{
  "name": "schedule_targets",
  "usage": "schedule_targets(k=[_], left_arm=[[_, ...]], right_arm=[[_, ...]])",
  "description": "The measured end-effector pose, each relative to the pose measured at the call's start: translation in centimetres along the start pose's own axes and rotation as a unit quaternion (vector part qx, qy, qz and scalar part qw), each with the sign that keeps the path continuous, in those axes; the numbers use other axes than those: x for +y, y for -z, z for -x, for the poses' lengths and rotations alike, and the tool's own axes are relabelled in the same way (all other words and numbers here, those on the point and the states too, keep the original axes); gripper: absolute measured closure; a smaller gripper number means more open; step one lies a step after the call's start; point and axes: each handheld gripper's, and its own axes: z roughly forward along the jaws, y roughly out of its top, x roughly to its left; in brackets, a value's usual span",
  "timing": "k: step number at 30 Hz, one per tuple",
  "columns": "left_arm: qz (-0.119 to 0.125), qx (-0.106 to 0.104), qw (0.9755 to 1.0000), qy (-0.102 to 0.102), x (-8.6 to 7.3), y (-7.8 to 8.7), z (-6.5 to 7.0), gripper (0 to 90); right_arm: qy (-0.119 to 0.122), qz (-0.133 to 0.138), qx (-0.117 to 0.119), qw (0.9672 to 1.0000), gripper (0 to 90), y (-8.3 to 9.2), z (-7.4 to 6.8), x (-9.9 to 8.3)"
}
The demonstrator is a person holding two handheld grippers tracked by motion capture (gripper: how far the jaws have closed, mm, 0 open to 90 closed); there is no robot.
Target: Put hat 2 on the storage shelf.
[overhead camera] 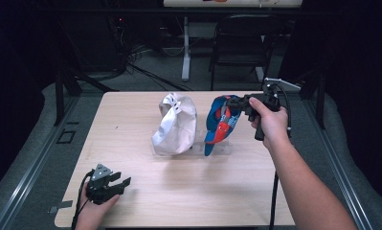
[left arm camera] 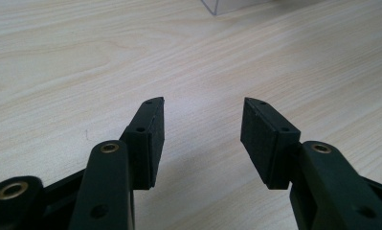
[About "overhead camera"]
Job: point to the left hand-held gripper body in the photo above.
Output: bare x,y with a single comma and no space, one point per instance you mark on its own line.
99,190

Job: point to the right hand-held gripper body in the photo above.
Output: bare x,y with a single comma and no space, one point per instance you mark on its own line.
271,96

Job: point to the blue and red cap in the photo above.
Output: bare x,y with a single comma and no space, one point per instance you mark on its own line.
222,127

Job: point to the clear acrylic peg rack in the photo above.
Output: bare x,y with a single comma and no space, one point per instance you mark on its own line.
217,148

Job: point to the white cap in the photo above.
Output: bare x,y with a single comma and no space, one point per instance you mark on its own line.
179,127

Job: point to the person's left hand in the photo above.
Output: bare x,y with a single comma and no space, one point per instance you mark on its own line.
91,215

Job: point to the person's right hand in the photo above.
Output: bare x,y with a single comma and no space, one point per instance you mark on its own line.
274,126

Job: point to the black metal stand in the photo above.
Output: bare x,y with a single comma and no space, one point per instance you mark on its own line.
59,96
321,102

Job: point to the black folding chair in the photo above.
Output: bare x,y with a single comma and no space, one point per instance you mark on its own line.
239,41

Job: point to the white desk leg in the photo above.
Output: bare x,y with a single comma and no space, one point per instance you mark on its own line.
186,57

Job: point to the white desk top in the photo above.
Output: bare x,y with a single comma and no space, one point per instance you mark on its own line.
230,3

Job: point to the black equipment with red light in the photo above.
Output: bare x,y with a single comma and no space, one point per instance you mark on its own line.
119,41

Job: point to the aluminium frame rail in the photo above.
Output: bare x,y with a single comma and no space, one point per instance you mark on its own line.
335,166
35,159

